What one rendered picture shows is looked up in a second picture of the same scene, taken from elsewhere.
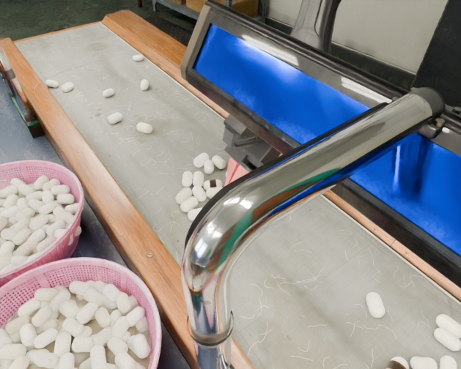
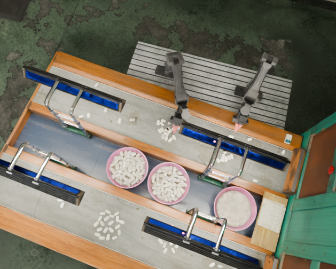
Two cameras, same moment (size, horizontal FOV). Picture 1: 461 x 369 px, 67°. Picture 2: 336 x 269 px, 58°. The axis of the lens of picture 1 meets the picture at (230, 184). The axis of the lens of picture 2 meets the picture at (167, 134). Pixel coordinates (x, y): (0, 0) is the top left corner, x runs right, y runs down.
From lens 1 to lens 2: 1.52 m
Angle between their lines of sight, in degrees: 33
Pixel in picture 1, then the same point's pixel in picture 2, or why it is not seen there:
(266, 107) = (200, 139)
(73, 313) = (163, 175)
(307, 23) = (179, 86)
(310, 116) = (207, 139)
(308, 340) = (208, 153)
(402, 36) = not seen: outside the picture
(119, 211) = (153, 150)
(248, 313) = (195, 155)
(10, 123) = (74, 137)
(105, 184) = (142, 145)
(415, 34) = not seen: outside the picture
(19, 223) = (131, 166)
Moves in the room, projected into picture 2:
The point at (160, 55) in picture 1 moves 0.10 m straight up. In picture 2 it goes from (106, 80) to (103, 73)
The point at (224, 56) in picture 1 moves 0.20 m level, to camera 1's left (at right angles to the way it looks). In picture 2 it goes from (189, 132) to (158, 150)
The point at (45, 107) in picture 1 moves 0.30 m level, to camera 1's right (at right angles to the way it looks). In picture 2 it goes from (95, 129) to (134, 107)
